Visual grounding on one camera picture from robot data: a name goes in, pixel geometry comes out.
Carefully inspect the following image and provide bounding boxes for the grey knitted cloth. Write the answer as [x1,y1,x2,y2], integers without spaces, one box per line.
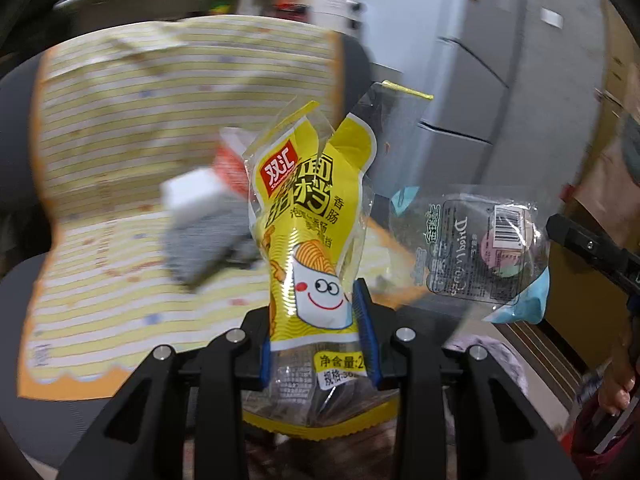
[164,200,260,288]

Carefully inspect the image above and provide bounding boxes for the clear pastry wrapper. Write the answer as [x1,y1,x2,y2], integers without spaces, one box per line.
[388,184,550,324]

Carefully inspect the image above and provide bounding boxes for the person's right hand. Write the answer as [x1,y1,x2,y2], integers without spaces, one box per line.
[598,333,639,415]

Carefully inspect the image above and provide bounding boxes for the yellow sausage snack wrapper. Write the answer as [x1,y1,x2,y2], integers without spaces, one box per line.
[243,99,397,441]

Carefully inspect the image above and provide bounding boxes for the yellow striped cloth cover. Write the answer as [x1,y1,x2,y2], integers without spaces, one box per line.
[16,14,417,402]

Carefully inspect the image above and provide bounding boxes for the grey office chair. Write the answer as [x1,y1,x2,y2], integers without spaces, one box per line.
[0,34,381,466]

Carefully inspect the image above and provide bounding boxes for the grey refrigerator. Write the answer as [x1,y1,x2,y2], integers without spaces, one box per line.
[361,0,605,200]

